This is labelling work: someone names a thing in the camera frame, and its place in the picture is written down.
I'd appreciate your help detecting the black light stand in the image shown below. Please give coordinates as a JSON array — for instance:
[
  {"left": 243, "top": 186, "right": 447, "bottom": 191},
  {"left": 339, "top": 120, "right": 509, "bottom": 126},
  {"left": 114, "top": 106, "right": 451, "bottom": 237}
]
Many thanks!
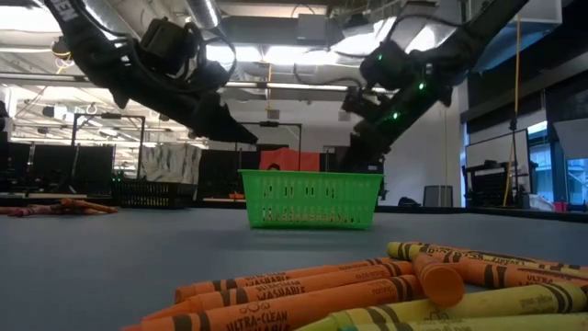
[{"left": 507, "top": 117, "right": 523, "bottom": 211}]

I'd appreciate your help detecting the glass board panel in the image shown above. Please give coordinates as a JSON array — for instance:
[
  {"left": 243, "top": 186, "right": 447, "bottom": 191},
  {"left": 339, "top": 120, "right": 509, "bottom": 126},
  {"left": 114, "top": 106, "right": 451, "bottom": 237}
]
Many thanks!
[{"left": 464, "top": 128, "right": 532, "bottom": 209}]

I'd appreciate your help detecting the white patterned cloth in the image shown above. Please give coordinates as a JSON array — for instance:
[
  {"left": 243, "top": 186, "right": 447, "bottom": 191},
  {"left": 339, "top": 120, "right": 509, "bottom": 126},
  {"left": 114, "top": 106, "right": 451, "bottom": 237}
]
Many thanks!
[{"left": 139, "top": 143, "right": 203, "bottom": 186}]

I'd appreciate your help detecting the black plastic crate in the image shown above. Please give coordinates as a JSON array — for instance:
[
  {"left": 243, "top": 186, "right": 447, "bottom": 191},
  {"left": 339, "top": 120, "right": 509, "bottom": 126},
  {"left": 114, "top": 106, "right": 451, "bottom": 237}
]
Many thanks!
[{"left": 111, "top": 179, "right": 198, "bottom": 211}]

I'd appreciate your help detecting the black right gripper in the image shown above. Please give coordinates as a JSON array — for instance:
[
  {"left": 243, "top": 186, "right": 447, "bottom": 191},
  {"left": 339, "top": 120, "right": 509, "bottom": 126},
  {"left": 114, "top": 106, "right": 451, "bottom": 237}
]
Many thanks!
[{"left": 338, "top": 67, "right": 455, "bottom": 174}]

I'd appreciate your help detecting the yellow crayon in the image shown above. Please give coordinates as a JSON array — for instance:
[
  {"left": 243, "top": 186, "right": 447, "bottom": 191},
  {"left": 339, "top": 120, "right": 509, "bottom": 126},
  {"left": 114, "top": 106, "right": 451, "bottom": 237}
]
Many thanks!
[
  {"left": 296, "top": 281, "right": 588, "bottom": 331},
  {"left": 386, "top": 241, "right": 588, "bottom": 280},
  {"left": 339, "top": 314, "right": 588, "bottom": 331}
]

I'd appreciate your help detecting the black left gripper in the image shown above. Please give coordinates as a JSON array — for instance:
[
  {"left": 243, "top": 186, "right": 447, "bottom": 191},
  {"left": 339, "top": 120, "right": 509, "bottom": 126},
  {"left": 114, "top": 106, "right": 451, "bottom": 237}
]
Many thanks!
[{"left": 111, "top": 63, "right": 259, "bottom": 145}]

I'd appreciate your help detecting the black metal frame stand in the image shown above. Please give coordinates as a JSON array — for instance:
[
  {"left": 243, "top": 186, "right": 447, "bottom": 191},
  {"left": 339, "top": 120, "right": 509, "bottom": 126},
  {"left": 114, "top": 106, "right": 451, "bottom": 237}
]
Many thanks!
[
  {"left": 234, "top": 120, "right": 303, "bottom": 203},
  {"left": 70, "top": 112, "right": 147, "bottom": 181}
]

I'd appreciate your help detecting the green plastic basket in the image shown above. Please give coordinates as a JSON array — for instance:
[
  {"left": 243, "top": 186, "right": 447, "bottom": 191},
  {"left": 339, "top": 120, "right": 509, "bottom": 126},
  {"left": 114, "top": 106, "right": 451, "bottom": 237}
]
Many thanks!
[{"left": 238, "top": 168, "right": 384, "bottom": 231}]

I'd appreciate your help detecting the long ceiling light strip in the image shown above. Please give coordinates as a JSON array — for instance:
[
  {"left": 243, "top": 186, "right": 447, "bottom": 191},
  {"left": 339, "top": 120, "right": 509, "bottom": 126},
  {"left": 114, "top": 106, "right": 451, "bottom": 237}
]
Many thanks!
[{"left": 0, "top": 72, "right": 368, "bottom": 96}]

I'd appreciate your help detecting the grey ceiling box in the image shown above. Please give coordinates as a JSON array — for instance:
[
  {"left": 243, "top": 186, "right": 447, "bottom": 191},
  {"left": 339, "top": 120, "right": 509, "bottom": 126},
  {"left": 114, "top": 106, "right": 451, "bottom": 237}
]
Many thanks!
[{"left": 296, "top": 12, "right": 329, "bottom": 43}]

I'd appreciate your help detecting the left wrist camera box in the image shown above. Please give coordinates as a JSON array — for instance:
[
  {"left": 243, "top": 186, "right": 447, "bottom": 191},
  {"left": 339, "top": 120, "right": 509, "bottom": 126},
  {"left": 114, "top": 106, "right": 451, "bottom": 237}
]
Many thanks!
[{"left": 139, "top": 17, "right": 199, "bottom": 75}]

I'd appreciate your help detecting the white plastic bag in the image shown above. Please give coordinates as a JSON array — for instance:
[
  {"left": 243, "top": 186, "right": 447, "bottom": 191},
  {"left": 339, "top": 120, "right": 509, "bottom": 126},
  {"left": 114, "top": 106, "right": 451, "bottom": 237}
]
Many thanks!
[{"left": 526, "top": 192, "right": 556, "bottom": 213}]

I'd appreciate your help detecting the yellow cable reel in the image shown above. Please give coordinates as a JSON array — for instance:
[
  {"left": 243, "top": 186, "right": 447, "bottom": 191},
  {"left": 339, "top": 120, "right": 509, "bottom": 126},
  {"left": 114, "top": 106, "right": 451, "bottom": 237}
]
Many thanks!
[{"left": 49, "top": 35, "right": 73, "bottom": 61}]

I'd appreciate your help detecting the black wire rack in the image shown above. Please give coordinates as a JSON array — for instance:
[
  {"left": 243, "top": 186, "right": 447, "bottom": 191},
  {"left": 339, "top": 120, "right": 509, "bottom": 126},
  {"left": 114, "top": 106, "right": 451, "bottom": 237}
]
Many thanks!
[{"left": 462, "top": 159, "right": 512, "bottom": 209}]

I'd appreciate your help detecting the yellow hanging cable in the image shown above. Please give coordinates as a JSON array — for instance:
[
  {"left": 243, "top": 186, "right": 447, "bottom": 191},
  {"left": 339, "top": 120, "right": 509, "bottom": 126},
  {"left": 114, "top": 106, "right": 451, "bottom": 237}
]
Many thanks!
[{"left": 502, "top": 17, "right": 523, "bottom": 208}]

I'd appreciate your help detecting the orange crayon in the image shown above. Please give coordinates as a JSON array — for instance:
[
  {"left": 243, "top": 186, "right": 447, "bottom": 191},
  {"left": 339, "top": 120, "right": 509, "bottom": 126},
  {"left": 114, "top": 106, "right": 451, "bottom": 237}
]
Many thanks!
[
  {"left": 174, "top": 257, "right": 401, "bottom": 305},
  {"left": 59, "top": 198, "right": 119, "bottom": 214},
  {"left": 411, "top": 251, "right": 466, "bottom": 308},
  {"left": 452, "top": 259, "right": 588, "bottom": 291},
  {"left": 141, "top": 260, "right": 415, "bottom": 323},
  {"left": 119, "top": 274, "right": 426, "bottom": 331}
]

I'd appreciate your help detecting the orange red fabric cover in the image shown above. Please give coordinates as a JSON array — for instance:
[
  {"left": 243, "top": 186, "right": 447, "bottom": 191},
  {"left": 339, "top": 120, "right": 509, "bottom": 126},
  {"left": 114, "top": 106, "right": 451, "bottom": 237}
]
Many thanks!
[{"left": 258, "top": 147, "right": 322, "bottom": 172}]

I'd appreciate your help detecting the grey waste bin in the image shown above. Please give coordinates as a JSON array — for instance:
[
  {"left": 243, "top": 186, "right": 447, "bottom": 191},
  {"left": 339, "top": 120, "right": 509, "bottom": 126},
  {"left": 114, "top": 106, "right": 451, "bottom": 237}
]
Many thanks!
[{"left": 422, "top": 184, "right": 455, "bottom": 209}]

